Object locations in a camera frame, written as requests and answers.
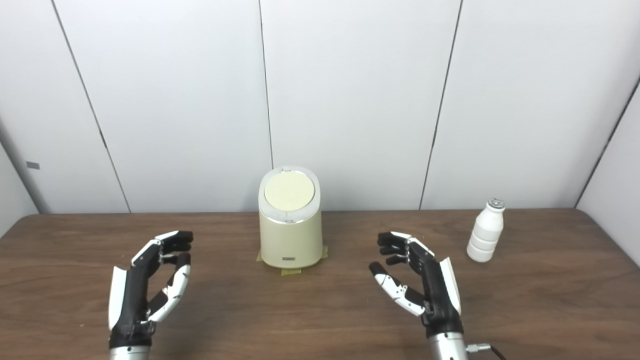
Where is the white and black left hand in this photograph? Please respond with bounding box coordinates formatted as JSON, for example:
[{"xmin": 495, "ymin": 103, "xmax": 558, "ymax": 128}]
[{"xmin": 108, "ymin": 230, "xmax": 194, "ymax": 349}]

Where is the small white plastic bottle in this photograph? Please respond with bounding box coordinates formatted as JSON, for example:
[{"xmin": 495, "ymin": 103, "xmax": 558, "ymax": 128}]
[{"xmin": 466, "ymin": 198, "xmax": 506, "ymax": 263}]

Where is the white and black right hand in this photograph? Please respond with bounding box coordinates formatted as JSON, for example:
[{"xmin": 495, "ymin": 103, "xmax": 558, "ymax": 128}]
[{"xmin": 369, "ymin": 231, "xmax": 465, "ymax": 340}]

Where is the cream-colored bin body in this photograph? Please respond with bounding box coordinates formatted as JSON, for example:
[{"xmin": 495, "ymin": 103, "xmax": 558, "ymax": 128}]
[{"xmin": 258, "ymin": 166, "xmax": 324, "ymax": 269}]

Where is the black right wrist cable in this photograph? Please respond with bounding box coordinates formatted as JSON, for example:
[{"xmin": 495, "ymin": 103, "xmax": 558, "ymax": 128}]
[{"xmin": 466, "ymin": 343, "xmax": 507, "ymax": 360}]

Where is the round cream bin lid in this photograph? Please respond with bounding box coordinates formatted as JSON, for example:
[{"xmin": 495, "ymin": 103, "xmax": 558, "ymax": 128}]
[{"xmin": 264, "ymin": 170, "xmax": 316, "ymax": 211}]

